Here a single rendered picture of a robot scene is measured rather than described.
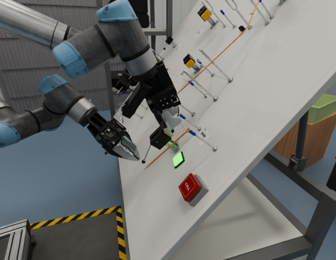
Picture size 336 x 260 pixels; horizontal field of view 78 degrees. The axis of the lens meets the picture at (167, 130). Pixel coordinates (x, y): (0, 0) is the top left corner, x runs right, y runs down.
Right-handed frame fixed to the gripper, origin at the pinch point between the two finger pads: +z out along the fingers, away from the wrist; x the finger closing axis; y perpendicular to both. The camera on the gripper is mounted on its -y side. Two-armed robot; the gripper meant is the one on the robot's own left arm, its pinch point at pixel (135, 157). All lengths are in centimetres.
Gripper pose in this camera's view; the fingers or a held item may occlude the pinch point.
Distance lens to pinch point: 70.4
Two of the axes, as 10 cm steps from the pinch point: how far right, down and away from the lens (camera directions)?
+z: 7.3, 6.6, 1.6
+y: 3.7, -1.9, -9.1
